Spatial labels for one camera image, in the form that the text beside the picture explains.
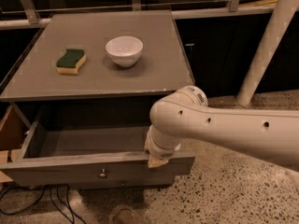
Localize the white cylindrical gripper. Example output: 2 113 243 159
145 125 181 168

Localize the blue cable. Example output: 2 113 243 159
48 184 88 224

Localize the metal railing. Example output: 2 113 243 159
0 0 278 30

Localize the grey drawer cabinet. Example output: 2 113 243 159
0 9 195 191

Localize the green yellow sponge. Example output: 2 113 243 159
56 49 87 75

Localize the wooden box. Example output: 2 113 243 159
0 105 26 184

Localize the grey top drawer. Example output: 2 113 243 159
1 105 195 186

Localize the white diagonal pole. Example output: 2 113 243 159
236 0 299 106

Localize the white ceramic bowl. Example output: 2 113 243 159
106 36 143 67

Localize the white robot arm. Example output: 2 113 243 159
145 86 299 171

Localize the grey bottom drawer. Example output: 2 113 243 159
70 178 174 189

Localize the grey drawer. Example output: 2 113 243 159
70 178 174 189
1 105 195 186

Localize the black cable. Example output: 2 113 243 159
0 184 64 217

